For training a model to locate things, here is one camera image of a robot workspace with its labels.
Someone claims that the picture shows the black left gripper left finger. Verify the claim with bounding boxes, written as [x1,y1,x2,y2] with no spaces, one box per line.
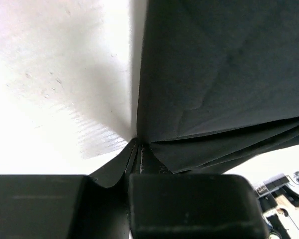
[0,139,137,239]

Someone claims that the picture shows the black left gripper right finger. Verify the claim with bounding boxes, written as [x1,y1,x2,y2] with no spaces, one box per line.
[128,146,269,239]

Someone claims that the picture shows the black trousers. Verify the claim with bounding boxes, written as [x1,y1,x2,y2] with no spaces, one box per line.
[137,0,299,173]

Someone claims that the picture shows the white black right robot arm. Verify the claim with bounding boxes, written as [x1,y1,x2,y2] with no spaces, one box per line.
[254,170,299,239]

